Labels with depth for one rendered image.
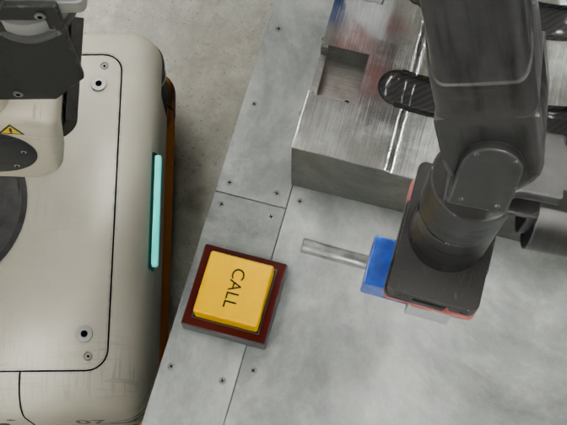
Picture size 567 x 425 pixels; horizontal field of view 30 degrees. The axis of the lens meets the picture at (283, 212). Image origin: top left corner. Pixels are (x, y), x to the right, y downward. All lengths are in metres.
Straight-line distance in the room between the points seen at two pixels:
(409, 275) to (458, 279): 0.03
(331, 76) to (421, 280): 0.32
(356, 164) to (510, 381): 0.24
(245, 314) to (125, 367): 0.60
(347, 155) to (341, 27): 0.13
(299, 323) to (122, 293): 0.60
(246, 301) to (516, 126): 0.43
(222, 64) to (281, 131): 0.95
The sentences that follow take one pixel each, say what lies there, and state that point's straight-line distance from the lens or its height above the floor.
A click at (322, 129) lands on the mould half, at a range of 0.96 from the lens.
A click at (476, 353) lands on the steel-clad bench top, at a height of 0.80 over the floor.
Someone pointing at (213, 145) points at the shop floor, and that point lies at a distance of 1.93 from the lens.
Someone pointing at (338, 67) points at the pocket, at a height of 0.86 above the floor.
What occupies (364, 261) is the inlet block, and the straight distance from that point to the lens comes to 0.86.
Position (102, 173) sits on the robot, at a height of 0.28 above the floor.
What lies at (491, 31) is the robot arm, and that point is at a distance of 0.55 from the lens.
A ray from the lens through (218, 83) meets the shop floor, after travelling 1.98.
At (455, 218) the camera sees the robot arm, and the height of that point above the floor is 1.14.
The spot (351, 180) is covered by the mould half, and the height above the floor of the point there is 0.85.
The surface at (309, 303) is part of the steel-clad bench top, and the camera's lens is 0.99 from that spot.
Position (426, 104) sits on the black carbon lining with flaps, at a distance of 0.98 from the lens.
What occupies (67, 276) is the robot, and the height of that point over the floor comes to 0.28.
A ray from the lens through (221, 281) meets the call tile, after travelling 0.96.
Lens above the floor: 1.76
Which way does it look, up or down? 70 degrees down
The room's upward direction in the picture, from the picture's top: 1 degrees counter-clockwise
